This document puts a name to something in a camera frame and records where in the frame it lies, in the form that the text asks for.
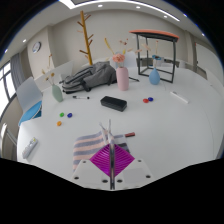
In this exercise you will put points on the red round magnet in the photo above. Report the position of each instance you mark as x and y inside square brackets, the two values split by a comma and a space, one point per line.
[145, 100]

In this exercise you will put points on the pink grey striped towel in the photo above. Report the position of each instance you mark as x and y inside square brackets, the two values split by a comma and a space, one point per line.
[86, 146]

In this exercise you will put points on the window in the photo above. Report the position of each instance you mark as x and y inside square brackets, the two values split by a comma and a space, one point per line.
[7, 88]

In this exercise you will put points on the white slatted chair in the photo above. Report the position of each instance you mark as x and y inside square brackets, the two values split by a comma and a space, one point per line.
[7, 138]

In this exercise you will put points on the black whiteboard eraser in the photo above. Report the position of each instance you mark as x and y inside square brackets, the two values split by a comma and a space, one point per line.
[113, 103]

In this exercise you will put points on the wooden coat rack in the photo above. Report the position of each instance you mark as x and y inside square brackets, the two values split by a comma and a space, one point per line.
[86, 40]

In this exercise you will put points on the small red marker cap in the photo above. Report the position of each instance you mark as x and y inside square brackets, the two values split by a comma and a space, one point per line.
[130, 134]

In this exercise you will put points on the blue round magnet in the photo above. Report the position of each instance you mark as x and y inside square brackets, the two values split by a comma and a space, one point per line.
[150, 99]
[69, 115]

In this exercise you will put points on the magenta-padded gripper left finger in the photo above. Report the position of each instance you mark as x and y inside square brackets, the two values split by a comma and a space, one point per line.
[101, 161]

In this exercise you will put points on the white chair with blue cushion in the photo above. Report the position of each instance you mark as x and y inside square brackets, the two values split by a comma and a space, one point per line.
[29, 96]

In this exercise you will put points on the grey backpack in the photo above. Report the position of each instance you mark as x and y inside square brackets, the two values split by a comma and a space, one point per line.
[90, 77]

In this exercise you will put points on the pink vase with flowers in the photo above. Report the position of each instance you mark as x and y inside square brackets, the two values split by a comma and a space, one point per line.
[122, 79]

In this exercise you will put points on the orange round magnet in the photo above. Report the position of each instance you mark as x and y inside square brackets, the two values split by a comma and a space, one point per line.
[59, 123]

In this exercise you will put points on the green round magnet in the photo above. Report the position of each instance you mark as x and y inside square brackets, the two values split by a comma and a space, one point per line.
[62, 114]

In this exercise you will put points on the green vase with dried stems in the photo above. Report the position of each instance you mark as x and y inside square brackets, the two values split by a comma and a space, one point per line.
[57, 93]

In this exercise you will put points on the long ceiling light strip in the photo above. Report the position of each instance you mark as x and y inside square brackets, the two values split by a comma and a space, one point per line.
[133, 2]

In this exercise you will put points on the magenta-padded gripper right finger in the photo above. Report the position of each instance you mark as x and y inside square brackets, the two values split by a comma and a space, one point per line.
[122, 161]

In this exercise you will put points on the round wall clock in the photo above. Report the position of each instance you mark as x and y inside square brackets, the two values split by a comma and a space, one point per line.
[36, 47]

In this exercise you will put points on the black marker pen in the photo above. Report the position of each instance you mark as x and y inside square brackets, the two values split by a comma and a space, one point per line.
[81, 97]

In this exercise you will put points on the round ceiling lights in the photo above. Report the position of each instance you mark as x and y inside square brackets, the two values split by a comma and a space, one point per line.
[100, 5]

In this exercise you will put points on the white remote control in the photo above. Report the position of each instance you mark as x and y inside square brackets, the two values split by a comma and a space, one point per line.
[29, 147]

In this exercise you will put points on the black-frame stand with orange top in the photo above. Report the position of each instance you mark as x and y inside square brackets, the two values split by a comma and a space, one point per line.
[155, 33]

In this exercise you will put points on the grey curtain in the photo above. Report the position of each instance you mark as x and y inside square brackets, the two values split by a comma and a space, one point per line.
[18, 70]

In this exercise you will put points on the blue vase with stems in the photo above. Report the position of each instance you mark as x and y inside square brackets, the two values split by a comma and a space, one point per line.
[154, 77]

